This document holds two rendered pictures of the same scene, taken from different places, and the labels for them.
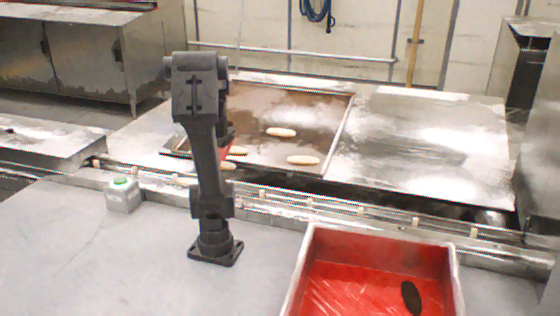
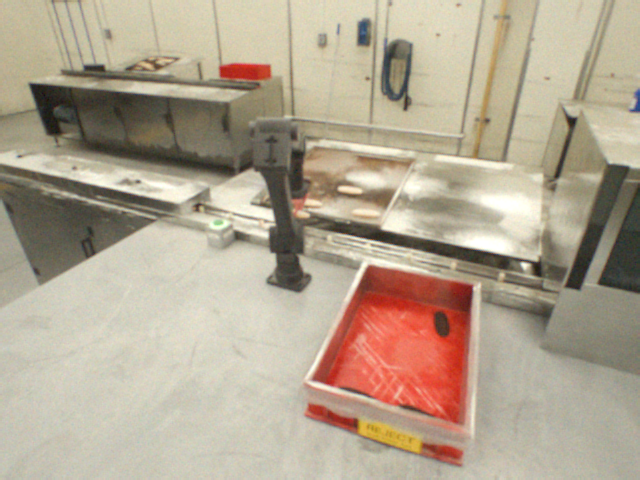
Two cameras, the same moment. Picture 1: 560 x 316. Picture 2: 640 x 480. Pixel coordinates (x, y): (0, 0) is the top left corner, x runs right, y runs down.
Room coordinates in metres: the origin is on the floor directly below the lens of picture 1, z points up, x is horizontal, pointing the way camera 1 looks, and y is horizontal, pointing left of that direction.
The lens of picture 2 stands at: (-0.10, -0.06, 1.55)
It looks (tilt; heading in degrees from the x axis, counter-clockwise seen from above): 30 degrees down; 6
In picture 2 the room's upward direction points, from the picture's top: straight up
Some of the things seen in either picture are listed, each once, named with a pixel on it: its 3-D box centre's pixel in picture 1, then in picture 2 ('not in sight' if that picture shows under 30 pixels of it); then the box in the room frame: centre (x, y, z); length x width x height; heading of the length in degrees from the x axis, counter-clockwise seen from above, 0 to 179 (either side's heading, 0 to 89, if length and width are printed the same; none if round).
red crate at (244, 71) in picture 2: not in sight; (245, 71); (4.76, 1.39, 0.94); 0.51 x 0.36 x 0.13; 76
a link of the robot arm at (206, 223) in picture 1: (211, 207); (286, 244); (0.91, 0.16, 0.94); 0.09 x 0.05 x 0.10; 4
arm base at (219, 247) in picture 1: (215, 238); (288, 270); (0.89, 0.16, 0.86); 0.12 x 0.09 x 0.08; 72
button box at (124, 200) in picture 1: (124, 199); (221, 237); (1.09, 0.44, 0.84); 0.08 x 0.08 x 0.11; 72
